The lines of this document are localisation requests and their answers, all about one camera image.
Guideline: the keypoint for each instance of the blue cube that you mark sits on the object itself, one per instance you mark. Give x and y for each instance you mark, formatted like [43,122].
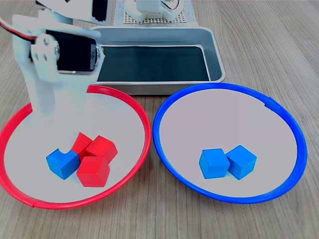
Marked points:
[214,164]
[243,161]
[61,165]

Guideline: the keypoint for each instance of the red cube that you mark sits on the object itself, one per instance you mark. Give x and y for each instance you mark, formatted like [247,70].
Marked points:
[102,148]
[81,142]
[93,171]

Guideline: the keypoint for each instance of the red-rimmed white plate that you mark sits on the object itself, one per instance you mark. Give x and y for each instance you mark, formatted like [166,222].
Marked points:
[119,119]

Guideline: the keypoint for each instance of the black tray mat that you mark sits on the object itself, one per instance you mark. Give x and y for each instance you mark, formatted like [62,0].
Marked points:
[149,64]

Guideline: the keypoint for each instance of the steel tray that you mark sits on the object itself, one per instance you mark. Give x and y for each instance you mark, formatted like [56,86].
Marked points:
[211,44]

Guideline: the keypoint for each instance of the blue-rimmed white plate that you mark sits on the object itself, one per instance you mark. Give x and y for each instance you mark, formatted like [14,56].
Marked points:
[224,119]

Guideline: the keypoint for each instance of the pale perforated base plate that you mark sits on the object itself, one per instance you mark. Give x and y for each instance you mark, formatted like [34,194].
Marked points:
[179,20]

